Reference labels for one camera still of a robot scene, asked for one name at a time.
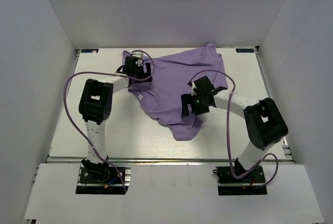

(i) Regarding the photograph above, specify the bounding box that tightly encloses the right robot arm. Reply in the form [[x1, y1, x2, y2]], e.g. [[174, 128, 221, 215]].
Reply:
[[181, 76, 288, 182]]

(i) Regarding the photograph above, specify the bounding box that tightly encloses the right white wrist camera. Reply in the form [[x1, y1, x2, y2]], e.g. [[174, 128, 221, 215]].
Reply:
[[190, 82, 198, 96]]

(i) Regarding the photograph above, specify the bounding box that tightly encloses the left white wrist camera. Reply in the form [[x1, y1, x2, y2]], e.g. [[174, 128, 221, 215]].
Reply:
[[131, 52, 144, 67]]

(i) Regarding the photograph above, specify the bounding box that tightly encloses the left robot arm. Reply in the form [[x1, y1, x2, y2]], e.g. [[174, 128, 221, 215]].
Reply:
[[79, 55, 154, 182]]

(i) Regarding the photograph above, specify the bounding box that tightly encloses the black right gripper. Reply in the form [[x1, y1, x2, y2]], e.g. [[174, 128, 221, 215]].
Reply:
[[182, 92, 210, 117]]

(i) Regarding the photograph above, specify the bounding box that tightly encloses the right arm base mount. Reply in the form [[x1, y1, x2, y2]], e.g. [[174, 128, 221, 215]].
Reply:
[[212, 165, 268, 196]]

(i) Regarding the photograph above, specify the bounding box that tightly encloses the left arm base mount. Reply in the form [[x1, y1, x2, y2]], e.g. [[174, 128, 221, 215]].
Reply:
[[75, 160, 131, 195]]

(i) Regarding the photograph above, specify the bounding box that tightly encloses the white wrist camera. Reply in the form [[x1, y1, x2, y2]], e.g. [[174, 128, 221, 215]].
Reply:
[[131, 52, 144, 67], [190, 82, 198, 96]]

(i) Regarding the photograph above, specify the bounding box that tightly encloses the purple t shirt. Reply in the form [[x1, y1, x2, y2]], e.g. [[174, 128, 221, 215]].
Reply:
[[128, 42, 227, 141]]

